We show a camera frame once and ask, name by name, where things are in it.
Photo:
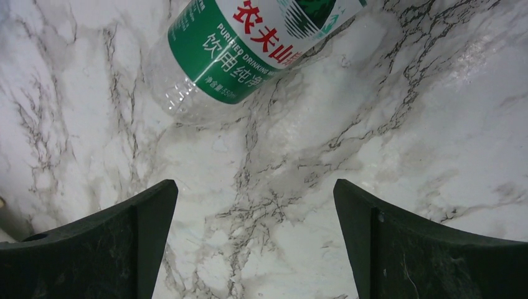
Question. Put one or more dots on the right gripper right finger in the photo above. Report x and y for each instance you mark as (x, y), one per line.
(397, 254)

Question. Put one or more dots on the green label water bottle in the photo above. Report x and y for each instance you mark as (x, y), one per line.
(217, 53)

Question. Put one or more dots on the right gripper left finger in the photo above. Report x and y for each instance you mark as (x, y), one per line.
(113, 253)

